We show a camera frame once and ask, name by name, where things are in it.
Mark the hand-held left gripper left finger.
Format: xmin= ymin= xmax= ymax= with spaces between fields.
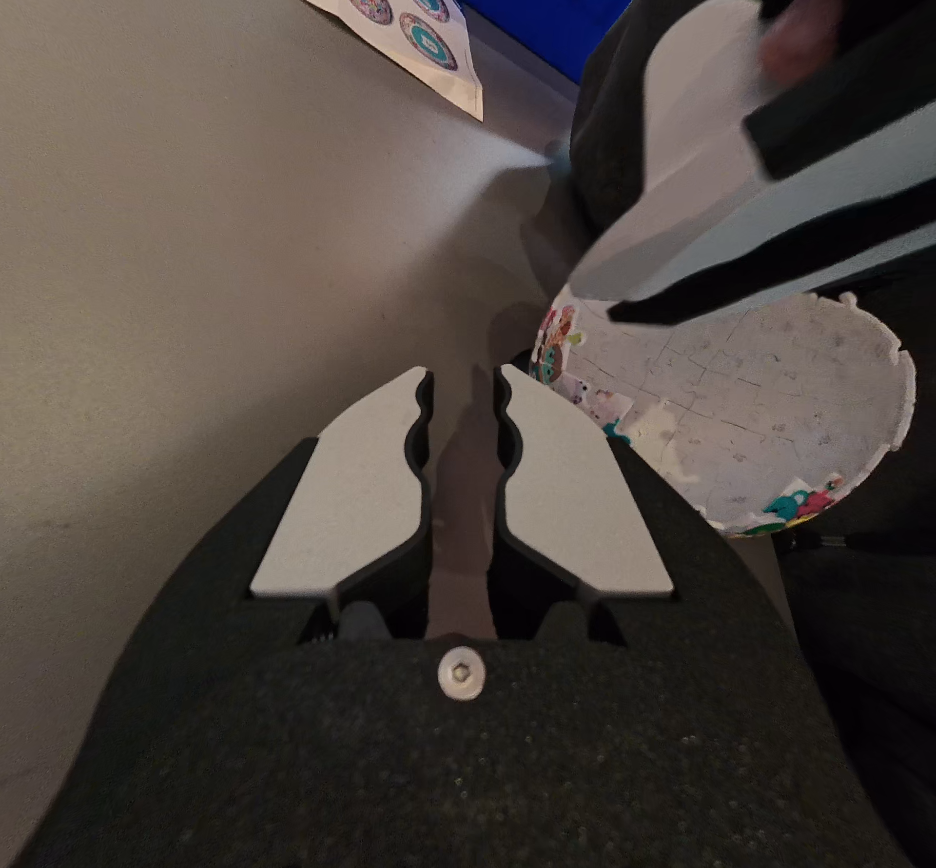
xmin=251 ymin=365 xmax=437 ymax=642

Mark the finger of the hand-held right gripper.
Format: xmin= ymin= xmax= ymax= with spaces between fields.
xmin=606 ymin=187 xmax=936 ymax=328
xmin=568 ymin=0 xmax=936 ymax=303

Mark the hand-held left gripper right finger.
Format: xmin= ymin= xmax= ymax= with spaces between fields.
xmin=490 ymin=364 xmax=678 ymax=644

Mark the colourful puzzle ball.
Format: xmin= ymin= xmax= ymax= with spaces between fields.
xmin=530 ymin=283 xmax=919 ymax=540

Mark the white puzzle leaflet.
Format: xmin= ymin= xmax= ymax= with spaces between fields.
xmin=204 ymin=0 xmax=488 ymax=124

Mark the person's right hand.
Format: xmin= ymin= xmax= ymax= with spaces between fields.
xmin=760 ymin=0 xmax=849 ymax=82

